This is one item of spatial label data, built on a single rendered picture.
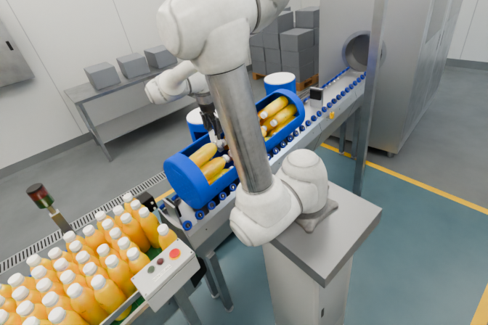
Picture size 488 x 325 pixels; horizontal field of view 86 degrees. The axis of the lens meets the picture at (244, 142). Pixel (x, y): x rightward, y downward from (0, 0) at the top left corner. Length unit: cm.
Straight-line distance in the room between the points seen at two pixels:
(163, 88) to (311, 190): 65
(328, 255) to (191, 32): 81
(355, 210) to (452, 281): 136
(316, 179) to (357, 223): 26
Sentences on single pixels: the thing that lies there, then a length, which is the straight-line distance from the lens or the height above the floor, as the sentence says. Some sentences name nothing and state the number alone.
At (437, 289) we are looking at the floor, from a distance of 232.
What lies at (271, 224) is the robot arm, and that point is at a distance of 83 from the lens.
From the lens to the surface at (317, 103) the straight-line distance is 211.
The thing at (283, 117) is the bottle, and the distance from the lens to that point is 160.
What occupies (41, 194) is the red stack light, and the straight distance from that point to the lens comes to 143.
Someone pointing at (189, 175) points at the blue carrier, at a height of 120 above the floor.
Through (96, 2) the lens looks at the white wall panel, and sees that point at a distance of 450.
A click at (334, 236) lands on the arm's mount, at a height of 107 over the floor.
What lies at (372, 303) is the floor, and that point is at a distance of 215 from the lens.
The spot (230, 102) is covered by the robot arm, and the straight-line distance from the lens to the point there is 63.
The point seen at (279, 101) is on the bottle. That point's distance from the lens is 164.
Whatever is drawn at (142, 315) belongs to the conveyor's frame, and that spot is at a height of 88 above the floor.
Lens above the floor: 190
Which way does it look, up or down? 33 degrees down
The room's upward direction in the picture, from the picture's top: 10 degrees counter-clockwise
